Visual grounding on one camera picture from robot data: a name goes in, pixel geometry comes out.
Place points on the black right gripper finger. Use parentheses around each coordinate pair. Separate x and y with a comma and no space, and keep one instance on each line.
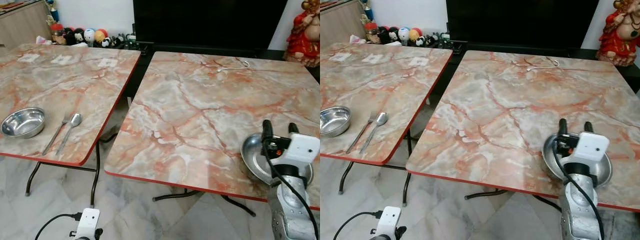
(268,130)
(293,128)
(588,127)
(563,128)

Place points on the steel round plate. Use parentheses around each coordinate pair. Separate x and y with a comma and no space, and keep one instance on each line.
(602,172)
(253,155)

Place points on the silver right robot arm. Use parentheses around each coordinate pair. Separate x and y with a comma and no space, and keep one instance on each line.
(293,206)
(579,207)

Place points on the steel round bowl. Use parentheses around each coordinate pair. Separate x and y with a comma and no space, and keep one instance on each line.
(23,123)
(334,121)

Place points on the black curved table legs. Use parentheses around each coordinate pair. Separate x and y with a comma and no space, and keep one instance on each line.
(407,175)
(95,175)

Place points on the steel fork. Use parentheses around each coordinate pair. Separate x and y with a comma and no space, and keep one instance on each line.
(361,132)
(56,134)

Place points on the black low table legs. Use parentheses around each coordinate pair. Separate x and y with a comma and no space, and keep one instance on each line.
(482,194)
(172,195)

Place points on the steel spoon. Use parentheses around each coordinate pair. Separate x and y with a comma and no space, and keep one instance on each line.
(75,119)
(381,118)

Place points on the red robed statue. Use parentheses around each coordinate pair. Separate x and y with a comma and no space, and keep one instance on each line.
(303,37)
(619,35)

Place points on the pink tissue pack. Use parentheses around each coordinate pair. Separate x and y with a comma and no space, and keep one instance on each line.
(356,38)
(43,40)

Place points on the black flat television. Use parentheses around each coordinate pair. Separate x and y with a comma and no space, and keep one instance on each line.
(522,22)
(210,22)

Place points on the light wooden cabinet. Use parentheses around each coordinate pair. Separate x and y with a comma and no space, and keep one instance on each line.
(22,25)
(340,22)

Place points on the red lidded jar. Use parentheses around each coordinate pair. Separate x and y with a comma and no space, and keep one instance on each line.
(57,34)
(370,32)

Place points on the dark red round doll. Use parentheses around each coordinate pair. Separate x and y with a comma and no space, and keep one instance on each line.
(69,36)
(382,34)

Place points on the black round doll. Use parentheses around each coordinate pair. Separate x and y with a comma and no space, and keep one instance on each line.
(79,37)
(393,35)

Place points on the blue gold figurine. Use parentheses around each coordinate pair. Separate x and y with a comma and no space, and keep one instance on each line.
(367,9)
(51,10)

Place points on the white square paper patch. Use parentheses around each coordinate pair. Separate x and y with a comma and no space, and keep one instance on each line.
(418,61)

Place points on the white blue round doll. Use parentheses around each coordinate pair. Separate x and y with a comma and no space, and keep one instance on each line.
(403,34)
(89,36)

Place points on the small panda figure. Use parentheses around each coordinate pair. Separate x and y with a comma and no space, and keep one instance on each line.
(420,41)
(106,43)

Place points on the orange round doll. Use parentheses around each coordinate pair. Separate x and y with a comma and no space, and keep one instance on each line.
(415,33)
(101,35)

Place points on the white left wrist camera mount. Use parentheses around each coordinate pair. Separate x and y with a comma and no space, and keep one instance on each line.
(87,221)
(389,220)

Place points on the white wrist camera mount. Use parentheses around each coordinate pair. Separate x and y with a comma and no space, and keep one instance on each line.
(389,220)
(87,221)
(302,149)
(591,147)

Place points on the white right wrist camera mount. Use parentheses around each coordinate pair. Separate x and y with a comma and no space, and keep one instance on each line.
(302,149)
(591,147)

